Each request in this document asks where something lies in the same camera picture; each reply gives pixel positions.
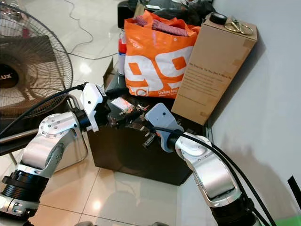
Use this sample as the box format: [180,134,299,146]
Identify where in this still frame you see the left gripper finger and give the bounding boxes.
[113,110,147,128]
[104,87,130,99]

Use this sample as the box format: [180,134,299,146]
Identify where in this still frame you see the brown cardboard flap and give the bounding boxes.
[103,59,116,85]

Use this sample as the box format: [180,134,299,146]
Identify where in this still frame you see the black low table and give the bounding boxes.
[87,71,210,186]

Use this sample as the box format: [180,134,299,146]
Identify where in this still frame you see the white bottle with red label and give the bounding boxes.
[118,34,127,76]

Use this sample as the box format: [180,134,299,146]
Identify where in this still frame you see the orange and white shopping bag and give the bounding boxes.
[124,10,203,98]

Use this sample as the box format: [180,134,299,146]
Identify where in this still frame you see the black low cabinet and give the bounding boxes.
[117,0,135,26]

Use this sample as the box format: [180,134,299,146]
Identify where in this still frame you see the red striped cloth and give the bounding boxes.
[134,16,191,37]

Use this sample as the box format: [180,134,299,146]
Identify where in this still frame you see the long brown cardboard box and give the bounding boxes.
[171,12,258,125]

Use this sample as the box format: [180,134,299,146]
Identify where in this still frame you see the brown paper bag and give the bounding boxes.
[134,2,146,17]

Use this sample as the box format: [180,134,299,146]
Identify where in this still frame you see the metal grille standing fan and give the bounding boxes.
[0,2,73,118]

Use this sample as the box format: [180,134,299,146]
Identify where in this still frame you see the black plastic bag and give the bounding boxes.
[150,0,214,24]

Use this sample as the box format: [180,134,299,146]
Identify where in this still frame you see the black tape roll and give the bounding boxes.
[209,12,227,25]

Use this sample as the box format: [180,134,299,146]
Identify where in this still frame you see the black tape strip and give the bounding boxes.
[287,175,301,210]

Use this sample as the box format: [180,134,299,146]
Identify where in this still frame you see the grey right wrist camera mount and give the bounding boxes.
[145,103,182,152]

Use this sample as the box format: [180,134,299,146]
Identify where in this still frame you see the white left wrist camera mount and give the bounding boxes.
[81,83,108,133]

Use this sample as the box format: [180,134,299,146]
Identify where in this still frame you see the thin cable on floor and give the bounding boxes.
[61,0,123,59]

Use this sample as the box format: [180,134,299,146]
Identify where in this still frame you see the gold handled scissors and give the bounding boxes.
[224,16,254,36]

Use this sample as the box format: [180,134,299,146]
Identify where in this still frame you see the green wall sheet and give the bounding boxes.
[270,216,301,226]

